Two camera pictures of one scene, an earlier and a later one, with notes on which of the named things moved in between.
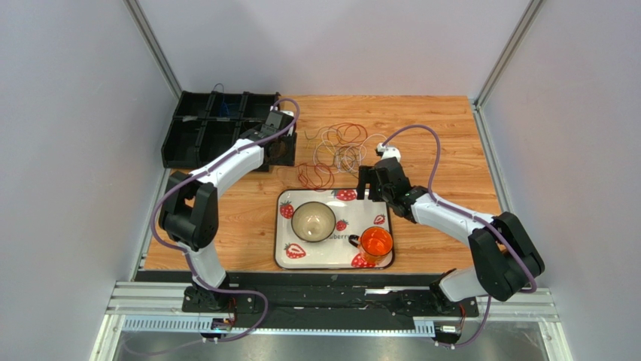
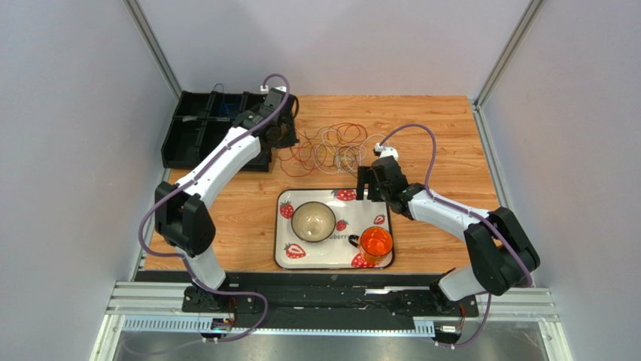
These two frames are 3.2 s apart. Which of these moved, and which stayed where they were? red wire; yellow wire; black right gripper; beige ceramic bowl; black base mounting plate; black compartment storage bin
Moved: red wire; yellow wire
Stayed: beige ceramic bowl; black base mounting plate; black compartment storage bin; black right gripper
